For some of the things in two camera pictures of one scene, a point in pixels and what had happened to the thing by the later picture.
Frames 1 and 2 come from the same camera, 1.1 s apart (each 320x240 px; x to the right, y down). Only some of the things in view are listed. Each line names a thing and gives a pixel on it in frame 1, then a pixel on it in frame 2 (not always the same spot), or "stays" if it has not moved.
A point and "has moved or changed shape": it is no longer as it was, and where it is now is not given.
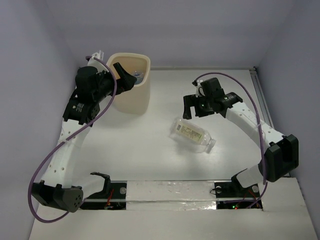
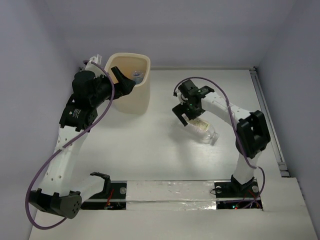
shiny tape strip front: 170,195 stays
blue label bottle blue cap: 139,75 stays
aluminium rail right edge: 266,115 stays
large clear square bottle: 191,135 has moved or changed shape
